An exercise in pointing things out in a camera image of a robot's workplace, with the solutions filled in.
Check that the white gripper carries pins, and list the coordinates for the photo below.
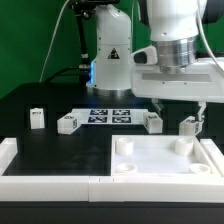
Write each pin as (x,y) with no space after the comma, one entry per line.
(202,82)

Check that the white square tabletop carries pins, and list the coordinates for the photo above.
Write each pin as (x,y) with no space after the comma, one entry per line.
(158,154)

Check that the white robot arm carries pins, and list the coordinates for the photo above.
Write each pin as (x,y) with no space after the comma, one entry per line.
(160,52)

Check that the white fiducial tag sheet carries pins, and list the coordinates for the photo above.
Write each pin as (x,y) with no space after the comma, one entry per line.
(111,116)

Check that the white U-shaped obstacle fence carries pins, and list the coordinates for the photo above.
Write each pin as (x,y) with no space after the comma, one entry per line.
(207,188)

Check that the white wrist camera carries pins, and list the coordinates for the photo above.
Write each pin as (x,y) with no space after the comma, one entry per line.
(145,56)

